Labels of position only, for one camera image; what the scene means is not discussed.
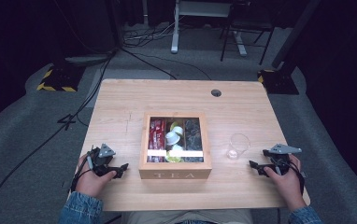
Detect person's left hand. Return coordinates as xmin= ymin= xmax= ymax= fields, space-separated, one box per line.
xmin=75 ymin=154 xmax=118 ymax=199

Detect striped black stand base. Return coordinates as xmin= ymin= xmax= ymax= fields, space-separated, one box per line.
xmin=36 ymin=63 xmax=86 ymax=93
xmin=257 ymin=68 xmax=300 ymax=96

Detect clear glass cup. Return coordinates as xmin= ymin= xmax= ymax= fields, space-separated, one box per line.
xmin=226 ymin=133 xmax=251 ymax=161

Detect dark slanted stand pole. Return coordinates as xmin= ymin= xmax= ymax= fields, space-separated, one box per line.
xmin=271 ymin=0 xmax=321 ymax=70

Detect large white capsule cup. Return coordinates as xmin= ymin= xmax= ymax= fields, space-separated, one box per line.
xmin=164 ymin=131 xmax=181 ymax=147

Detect white desk frame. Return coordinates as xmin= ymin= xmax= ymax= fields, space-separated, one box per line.
xmin=170 ymin=0 xmax=249 ymax=58

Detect right hand-held gripper cable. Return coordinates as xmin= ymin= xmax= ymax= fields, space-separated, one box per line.
xmin=287 ymin=157 xmax=307 ymax=195

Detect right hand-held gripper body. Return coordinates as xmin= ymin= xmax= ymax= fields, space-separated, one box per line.
xmin=267 ymin=143 xmax=303 ymax=175

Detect wooden tea box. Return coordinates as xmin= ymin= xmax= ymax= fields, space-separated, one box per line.
xmin=138 ymin=111 xmax=213 ymax=180

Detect person's lap beige trousers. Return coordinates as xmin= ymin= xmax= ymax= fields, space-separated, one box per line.
xmin=121 ymin=208 xmax=254 ymax=224

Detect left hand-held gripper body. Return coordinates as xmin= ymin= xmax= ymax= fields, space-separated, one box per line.
xmin=86 ymin=143 xmax=119 ymax=178

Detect dark tea packets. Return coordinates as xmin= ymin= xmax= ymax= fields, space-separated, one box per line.
xmin=183 ymin=118 xmax=204 ymax=163

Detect red tea packets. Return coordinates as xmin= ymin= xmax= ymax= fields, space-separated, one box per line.
xmin=148 ymin=118 xmax=167 ymax=163

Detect hand-held gripper cable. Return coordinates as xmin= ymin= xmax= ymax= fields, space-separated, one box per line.
xmin=69 ymin=151 xmax=94 ymax=192
xmin=287 ymin=157 xmax=307 ymax=195

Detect left hand-held gripper cable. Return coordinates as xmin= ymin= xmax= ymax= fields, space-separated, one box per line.
xmin=69 ymin=151 xmax=94 ymax=192

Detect thin black floor cable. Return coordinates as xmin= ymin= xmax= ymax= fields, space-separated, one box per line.
xmin=120 ymin=46 xmax=179 ymax=81

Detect black chair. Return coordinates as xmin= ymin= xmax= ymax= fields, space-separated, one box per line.
xmin=219 ymin=0 xmax=277 ymax=66

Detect person's right hand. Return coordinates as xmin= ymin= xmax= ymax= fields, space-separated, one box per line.
xmin=264 ymin=154 xmax=307 ymax=211

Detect long black floor cable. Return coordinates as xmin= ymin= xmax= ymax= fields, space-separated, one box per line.
xmin=0 ymin=48 xmax=120 ymax=223

